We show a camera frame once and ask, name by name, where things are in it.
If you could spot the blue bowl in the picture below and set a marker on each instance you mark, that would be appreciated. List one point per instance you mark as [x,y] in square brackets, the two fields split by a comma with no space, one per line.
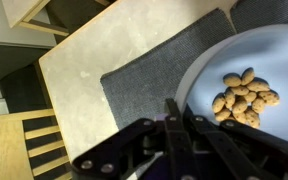
[265,50]

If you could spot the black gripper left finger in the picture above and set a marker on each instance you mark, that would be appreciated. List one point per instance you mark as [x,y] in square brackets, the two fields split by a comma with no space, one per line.
[166,144]

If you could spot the light wooden chair right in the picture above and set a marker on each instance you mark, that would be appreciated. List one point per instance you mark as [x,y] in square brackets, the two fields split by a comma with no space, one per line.
[14,155]

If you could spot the dark blue placemat centre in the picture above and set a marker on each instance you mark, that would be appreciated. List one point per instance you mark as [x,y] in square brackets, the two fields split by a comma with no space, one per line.
[140,88]

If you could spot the light wooden side desk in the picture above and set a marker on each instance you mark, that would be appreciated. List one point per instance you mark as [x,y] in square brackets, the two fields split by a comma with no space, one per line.
[22,13]

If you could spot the dark blue placemat side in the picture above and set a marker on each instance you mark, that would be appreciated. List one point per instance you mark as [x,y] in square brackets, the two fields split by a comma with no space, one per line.
[250,14]

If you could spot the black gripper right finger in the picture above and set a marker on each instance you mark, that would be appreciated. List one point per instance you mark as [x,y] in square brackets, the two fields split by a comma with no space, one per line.
[247,153]

